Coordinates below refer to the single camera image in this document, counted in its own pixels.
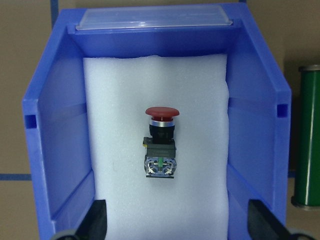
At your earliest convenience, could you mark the red mushroom push button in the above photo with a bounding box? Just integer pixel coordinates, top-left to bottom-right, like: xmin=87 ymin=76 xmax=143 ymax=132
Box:
xmin=142 ymin=106 xmax=180 ymax=179

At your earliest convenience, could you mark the white foam pad left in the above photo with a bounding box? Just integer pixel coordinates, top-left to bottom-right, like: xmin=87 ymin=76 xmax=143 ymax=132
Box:
xmin=83 ymin=54 xmax=229 ymax=240

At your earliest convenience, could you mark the blue left storage bin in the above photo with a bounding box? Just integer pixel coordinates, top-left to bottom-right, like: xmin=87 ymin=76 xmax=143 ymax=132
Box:
xmin=22 ymin=3 xmax=292 ymax=240

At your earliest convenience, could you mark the green conveyor belt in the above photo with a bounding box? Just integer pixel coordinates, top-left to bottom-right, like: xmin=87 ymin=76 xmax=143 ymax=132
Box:
xmin=291 ymin=64 xmax=320 ymax=210

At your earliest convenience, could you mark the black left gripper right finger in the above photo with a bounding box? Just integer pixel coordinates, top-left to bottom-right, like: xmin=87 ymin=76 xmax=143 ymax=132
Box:
xmin=247 ymin=199 xmax=298 ymax=240

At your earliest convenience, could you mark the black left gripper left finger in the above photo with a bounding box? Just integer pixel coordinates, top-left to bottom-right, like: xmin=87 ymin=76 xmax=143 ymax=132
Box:
xmin=75 ymin=199 xmax=108 ymax=240

